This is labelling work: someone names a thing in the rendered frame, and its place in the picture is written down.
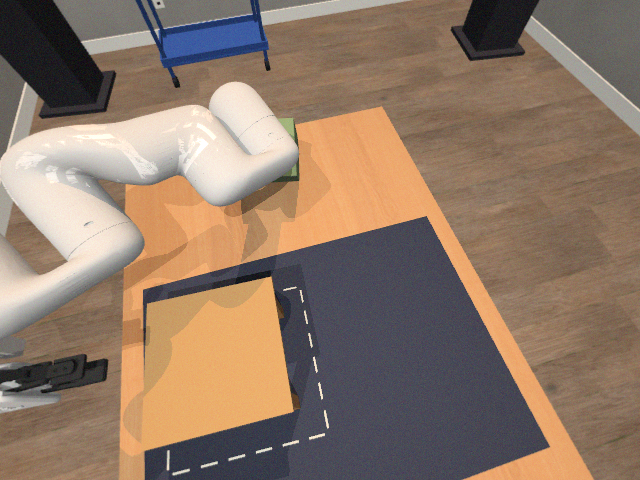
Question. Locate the small wooden stool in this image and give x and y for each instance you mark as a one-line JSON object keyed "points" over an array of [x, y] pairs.
{"points": [[214, 360]]}

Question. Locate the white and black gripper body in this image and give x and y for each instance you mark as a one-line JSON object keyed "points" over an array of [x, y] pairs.
{"points": [[12, 401]]}

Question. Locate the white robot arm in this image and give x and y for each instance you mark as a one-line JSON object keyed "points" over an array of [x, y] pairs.
{"points": [[226, 153]]}

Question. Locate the dark grey mat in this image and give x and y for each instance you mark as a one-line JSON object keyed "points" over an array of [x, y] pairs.
{"points": [[413, 385]]}

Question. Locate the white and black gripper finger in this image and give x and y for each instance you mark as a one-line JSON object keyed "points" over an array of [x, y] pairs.
{"points": [[63, 370], [96, 371]]}

